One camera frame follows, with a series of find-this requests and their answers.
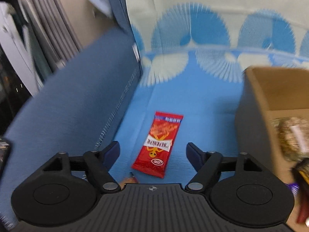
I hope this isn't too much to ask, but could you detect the black chocolate bar packet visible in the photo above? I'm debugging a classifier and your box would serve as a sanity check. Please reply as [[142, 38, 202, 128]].
[[292, 158, 309, 194]]

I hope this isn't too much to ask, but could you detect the grey curtain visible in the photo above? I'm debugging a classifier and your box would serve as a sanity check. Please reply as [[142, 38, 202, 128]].
[[18, 0, 82, 81]]

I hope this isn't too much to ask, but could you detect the brown cardboard box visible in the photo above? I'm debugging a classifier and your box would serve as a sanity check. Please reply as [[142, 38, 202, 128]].
[[234, 66, 309, 225]]

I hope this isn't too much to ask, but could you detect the clear bag of peanuts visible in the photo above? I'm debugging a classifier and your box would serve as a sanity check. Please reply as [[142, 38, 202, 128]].
[[119, 172, 139, 189]]

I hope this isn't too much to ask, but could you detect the red spicy strip packet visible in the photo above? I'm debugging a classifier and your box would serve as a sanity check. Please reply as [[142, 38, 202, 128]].
[[132, 112, 183, 179]]

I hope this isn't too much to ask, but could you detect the blue fan-pattern sofa cover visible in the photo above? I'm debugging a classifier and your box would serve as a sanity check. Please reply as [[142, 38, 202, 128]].
[[111, 0, 308, 183]]

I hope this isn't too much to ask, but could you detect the purple milk candy bar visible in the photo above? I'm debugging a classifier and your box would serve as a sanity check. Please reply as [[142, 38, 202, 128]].
[[287, 183, 299, 197]]

